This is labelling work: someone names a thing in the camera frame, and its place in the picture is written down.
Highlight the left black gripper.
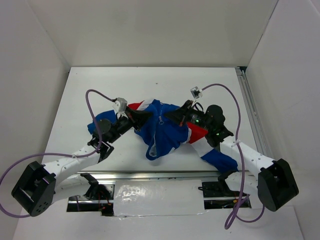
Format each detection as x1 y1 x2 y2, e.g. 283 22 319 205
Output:
107 106 153 144

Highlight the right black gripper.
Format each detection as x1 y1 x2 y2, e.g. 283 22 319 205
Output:
164 99 213 132

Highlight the red white blue jacket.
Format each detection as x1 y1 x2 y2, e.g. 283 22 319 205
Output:
86 98 238 174

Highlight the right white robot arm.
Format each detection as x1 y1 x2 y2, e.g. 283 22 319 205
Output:
164 100 299 212

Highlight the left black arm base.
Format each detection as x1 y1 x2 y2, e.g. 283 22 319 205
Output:
66 173 115 217

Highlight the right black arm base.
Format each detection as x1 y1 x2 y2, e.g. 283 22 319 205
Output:
198 171 239 210

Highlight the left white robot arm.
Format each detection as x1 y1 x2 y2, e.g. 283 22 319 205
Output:
11 107 153 217

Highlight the white taped cover panel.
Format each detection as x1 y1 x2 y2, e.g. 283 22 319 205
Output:
113 179 206 217

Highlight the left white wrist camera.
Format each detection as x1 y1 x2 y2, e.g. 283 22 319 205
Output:
112 97 128 116

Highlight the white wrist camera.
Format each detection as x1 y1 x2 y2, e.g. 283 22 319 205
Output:
190 86 203 100
112 97 128 116

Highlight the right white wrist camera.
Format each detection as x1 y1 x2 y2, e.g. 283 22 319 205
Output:
190 86 203 100

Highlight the aluminium front rail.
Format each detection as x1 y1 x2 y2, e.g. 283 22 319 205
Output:
74 170 226 181

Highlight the aluminium rail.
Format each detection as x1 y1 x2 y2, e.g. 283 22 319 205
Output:
235 66 277 160
74 170 226 181

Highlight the aluminium right side rail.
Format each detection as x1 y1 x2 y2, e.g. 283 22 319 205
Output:
235 66 277 160

